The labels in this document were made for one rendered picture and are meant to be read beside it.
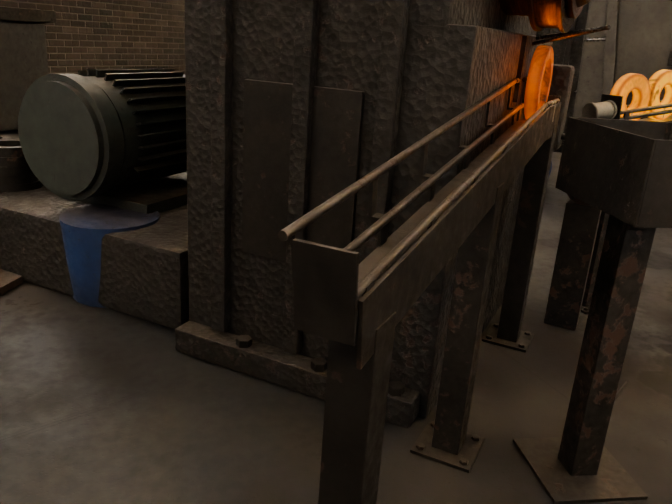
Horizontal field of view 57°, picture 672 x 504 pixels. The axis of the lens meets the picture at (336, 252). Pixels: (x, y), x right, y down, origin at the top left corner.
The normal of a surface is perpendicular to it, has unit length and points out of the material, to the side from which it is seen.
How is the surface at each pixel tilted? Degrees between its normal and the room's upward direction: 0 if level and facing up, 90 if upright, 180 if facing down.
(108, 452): 0
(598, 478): 0
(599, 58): 90
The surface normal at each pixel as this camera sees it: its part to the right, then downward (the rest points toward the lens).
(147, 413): 0.07, -0.94
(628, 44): -0.65, 0.21
